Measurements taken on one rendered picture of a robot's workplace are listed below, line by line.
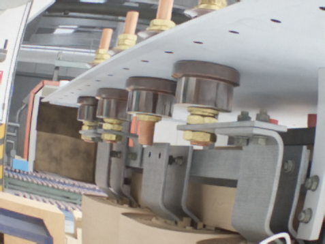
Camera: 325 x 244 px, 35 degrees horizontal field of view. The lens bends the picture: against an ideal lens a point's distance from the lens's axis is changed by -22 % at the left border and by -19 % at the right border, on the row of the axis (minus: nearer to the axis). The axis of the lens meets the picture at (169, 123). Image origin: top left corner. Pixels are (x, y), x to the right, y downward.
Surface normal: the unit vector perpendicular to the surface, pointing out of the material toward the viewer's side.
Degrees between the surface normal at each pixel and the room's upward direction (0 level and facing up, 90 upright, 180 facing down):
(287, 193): 90
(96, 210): 90
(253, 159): 90
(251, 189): 90
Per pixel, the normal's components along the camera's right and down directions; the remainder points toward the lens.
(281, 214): -0.94, -0.14
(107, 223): -0.55, -0.12
